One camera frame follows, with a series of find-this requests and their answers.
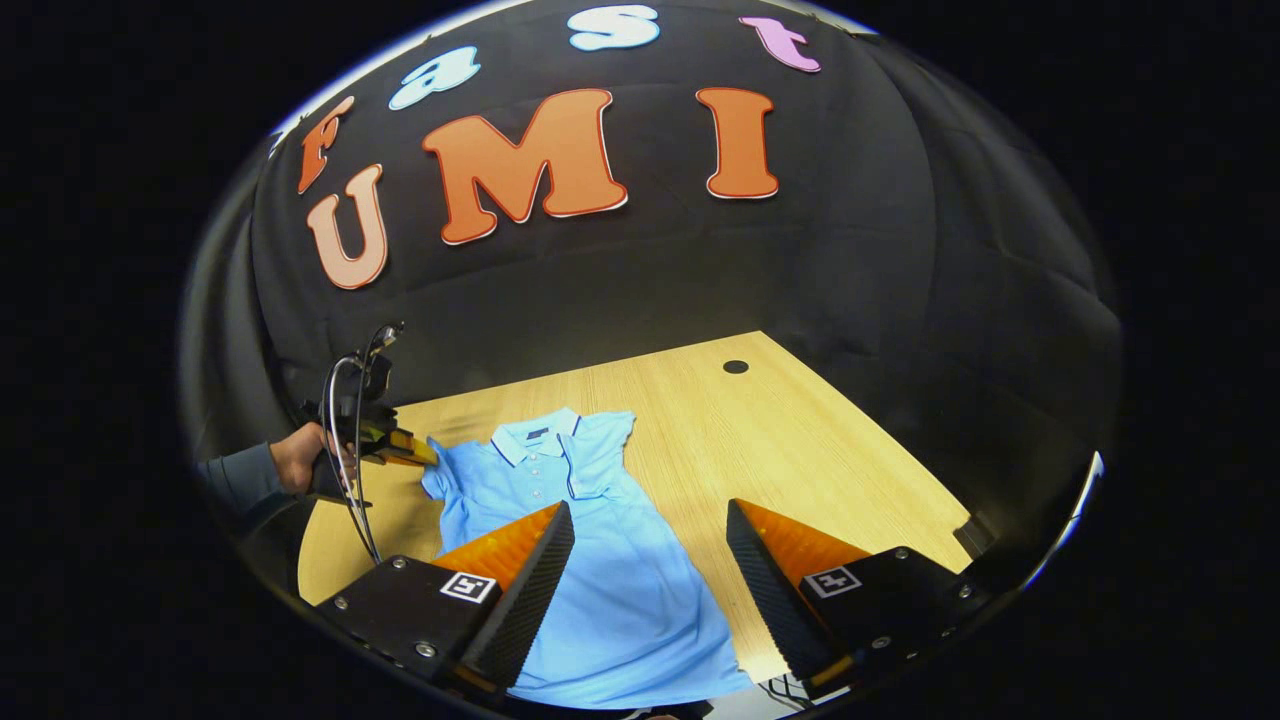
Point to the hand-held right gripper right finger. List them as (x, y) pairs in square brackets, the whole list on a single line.
[(770, 600)]

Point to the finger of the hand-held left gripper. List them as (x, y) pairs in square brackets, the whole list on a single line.
[(415, 456), (400, 438)]

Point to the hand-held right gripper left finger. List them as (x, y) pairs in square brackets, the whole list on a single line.
[(530, 600)]

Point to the light blue T-shirt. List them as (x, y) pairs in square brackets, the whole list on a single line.
[(620, 600)]

